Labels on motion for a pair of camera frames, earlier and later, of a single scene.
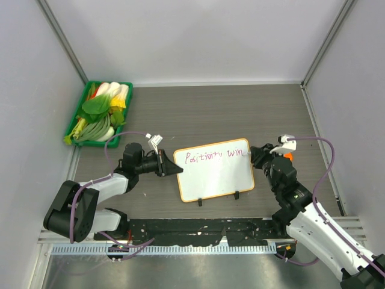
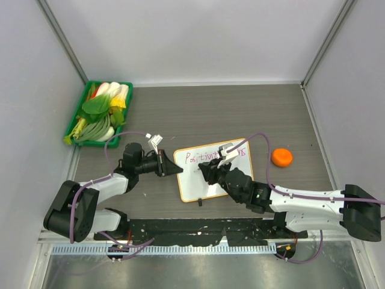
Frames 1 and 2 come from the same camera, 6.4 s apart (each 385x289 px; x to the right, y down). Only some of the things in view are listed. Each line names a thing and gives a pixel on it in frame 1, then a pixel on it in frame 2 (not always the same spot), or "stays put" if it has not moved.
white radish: x=109 y=134 stays put
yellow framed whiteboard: x=214 y=170 stays put
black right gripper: x=258 y=154 to x=210 y=170
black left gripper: x=165 y=167 stays put
